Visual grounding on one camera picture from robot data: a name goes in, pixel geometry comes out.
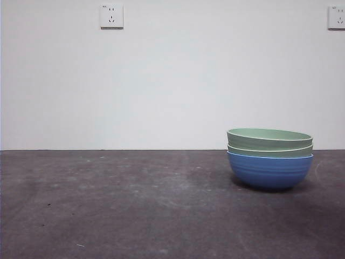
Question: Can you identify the green ribbed bowl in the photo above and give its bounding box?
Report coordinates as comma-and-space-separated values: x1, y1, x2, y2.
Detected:
226, 142, 314, 159
226, 127, 314, 149

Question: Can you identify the blue ribbed bowl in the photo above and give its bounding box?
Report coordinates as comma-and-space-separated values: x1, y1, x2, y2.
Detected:
226, 150, 315, 190

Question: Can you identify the white wall socket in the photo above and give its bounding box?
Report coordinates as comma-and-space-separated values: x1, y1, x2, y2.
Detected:
327, 5, 345, 30
100, 3, 125, 30

